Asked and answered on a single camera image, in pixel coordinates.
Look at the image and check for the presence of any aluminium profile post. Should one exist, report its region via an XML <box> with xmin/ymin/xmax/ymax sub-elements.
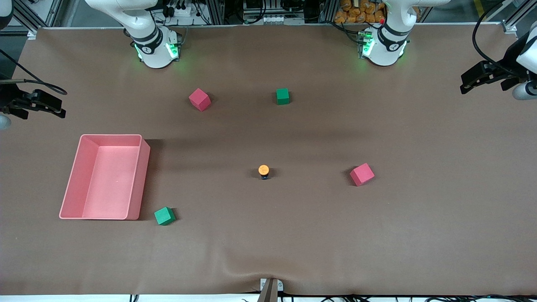
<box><xmin>258</xmin><ymin>278</ymin><xmax>284</xmax><ymax>302</ymax></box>

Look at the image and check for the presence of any orange snack bag pile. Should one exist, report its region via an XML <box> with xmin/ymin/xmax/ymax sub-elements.
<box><xmin>334</xmin><ymin>0</ymin><xmax>386</xmax><ymax>24</ymax></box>

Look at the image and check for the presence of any pink foam cube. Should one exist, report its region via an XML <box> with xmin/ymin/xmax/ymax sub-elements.
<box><xmin>349</xmin><ymin>163</ymin><xmax>375</xmax><ymax>187</ymax></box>
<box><xmin>188</xmin><ymin>88</ymin><xmax>211</xmax><ymax>112</ymax></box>

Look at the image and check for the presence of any pink plastic tray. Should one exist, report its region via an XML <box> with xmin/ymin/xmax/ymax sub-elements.
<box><xmin>59</xmin><ymin>134</ymin><xmax>151</xmax><ymax>220</ymax></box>

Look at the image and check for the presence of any white power strip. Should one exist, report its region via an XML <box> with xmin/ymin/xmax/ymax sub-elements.
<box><xmin>166</xmin><ymin>3</ymin><xmax>193</xmax><ymax>17</ymax></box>

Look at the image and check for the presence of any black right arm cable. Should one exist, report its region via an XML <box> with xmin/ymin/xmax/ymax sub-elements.
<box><xmin>0</xmin><ymin>49</ymin><xmax>68</xmax><ymax>96</ymax></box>

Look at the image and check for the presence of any white terminal strip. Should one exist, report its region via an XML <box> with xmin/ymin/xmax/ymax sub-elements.
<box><xmin>262</xmin><ymin>16</ymin><xmax>305</xmax><ymax>25</ymax></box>

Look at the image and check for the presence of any brown table mat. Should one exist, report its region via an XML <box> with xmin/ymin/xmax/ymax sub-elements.
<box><xmin>0</xmin><ymin>24</ymin><xmax>537</xmax><ymax>296</ymax></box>

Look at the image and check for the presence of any aluminium frame corner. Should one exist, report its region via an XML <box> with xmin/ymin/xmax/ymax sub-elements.
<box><xmin>13</xmin><ymin>0</ymin><xmax>63</xmax><ymax>40</ymax></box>
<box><xmin>501</xmin><ymin>0</ymin><xmax>537</xmax><ymax>34</ymax></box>

